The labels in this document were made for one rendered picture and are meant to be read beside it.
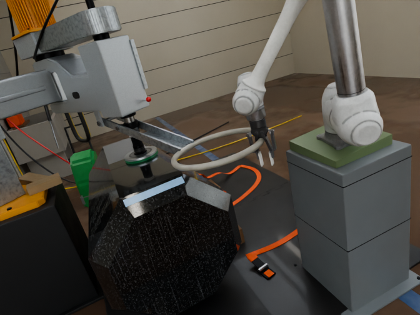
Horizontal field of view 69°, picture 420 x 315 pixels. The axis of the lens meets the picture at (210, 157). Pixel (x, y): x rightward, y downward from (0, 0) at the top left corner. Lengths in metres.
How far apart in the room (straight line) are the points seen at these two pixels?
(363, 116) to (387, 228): 0.67
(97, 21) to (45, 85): 0.72
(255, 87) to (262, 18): 6.85
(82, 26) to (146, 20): 5.21
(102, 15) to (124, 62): 0.25
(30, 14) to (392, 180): 2.28
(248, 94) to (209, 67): 6.21
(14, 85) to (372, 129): 1.98
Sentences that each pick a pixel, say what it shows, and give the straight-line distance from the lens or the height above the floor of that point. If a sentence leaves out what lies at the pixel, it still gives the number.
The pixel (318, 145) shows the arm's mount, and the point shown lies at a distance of 1.56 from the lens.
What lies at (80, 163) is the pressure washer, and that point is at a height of 0.50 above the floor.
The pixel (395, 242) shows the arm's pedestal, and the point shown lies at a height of 0.31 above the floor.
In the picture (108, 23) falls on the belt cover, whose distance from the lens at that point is 1.83.
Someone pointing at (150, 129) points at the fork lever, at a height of 0.99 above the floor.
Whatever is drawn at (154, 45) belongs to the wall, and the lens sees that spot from 7.01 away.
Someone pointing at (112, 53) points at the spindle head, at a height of 1.46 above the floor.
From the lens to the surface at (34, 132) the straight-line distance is 4.75.
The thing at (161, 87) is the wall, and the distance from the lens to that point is 7.04.
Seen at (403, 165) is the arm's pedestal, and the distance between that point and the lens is 1.64.
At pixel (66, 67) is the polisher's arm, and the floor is 1.45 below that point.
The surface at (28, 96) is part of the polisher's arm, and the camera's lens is 2.30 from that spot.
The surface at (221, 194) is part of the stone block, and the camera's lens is 1.71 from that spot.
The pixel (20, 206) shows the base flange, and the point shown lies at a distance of 2.12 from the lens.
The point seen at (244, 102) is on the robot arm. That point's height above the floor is 1.18.
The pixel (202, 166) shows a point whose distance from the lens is 1.33.
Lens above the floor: 1.45
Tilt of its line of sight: 22 degrees down
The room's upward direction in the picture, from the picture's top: 14 degrees counter-clockwise
